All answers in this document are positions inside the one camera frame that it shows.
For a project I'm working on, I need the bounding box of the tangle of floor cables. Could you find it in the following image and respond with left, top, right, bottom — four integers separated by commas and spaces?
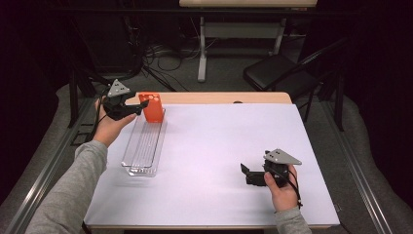
123, 16, 212, 93

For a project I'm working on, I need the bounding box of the white-legged desk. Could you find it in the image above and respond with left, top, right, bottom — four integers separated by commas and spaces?
178, 0, 319, 83

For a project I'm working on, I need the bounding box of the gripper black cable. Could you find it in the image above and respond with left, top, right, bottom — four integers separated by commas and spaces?
276, 169, 304, 210
85, 85, 113, 144

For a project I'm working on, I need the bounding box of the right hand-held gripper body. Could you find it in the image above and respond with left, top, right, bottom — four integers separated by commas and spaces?
245, 148, 303, 189

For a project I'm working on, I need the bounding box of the black metal stand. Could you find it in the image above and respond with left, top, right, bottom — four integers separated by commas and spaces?
66, 62, 130, 129
319, 71, 346, 133

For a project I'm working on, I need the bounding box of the person's right hand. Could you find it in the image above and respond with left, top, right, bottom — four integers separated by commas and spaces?
263, 164, 300, 213

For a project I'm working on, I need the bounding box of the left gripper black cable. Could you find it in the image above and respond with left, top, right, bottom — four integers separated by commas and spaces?
85, 85, 113, 144

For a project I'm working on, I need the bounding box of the clear plastic tray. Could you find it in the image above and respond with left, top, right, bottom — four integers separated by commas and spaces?
121, 106, 169, 178

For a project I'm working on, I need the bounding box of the black folding chair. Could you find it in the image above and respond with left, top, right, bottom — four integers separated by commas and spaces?
243, 37, 347, 123

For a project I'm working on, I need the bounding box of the person's left hand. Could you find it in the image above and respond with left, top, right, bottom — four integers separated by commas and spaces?
92, 97, 138, 149

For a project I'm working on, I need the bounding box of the aluminium floor rail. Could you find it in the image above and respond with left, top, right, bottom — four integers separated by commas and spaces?
319, 100, 394, 234
3, 97, 95, 234

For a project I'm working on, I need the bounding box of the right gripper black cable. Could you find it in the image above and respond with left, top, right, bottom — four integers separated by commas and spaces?
276, 169, 304, 210

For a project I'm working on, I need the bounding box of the white board mat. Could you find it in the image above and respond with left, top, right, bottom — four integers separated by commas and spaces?
83, 102, 341, 227

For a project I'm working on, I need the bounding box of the black horizontal bar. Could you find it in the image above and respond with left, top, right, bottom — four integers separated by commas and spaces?
53, 7, 359, 18

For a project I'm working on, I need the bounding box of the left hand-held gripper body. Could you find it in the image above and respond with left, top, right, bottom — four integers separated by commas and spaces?
102, 78, 138, 122

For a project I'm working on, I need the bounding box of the orange phone case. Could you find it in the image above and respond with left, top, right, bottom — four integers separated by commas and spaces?
138, 92, 166, 124

